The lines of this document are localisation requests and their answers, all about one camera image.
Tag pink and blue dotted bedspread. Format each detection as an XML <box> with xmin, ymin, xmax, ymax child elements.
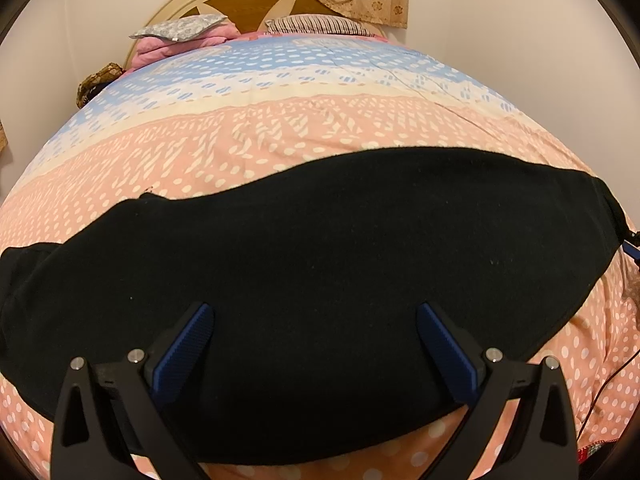
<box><xmin>0</xmin><ymin>32</ymin><xmax>640</xmax><ymax>480</ymax></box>

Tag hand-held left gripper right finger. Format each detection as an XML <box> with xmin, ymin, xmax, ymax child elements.
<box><xmin>416</xmin><ymin>302</ymin><xmax>591</xmax><ymax>480</ymax></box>

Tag pink folded blanket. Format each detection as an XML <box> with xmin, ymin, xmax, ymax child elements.
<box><xmin>131</xmin><ymin>22</ymin><xmax>251</xmax><ymax>69</ymax></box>

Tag black pants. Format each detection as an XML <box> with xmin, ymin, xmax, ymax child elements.
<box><xmin>0</xmin><ymin>145</ymin><xmax>628</xmax><ymax>466</ymax></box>

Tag striped pillow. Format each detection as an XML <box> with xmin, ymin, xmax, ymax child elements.
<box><xmin>264</xmin><ymin>16</ymin><xmax>376</xmax><ymax>37</ymax></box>

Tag cream wooden headboard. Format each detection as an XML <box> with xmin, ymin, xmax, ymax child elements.
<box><xmin>122</xmin><ymin>0</ymin><xmax>388</xmax><ymax>68</ymax></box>

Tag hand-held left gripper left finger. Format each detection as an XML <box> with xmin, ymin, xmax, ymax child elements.
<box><xmin>50</xmin><ymin>302</ymin><xmax>216</xmax><ymax>480</ymax></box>

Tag red patterned cloth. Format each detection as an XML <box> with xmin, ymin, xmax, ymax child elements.
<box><xmin>575</xmin><ymin>441</ymin><xmax>608</xmax><ymax>466</ymax></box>

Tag grey patterned pillow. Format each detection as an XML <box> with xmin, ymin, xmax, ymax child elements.
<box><xmin>129</xmin><ymin>14</ymin><xmax>228</xmax><ymax>42</ymax></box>

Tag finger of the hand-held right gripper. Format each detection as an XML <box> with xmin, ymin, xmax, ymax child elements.
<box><xmin>620</xmin><ymin>229</ymin><xmax>640</xmax><ymax>262</ymax></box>

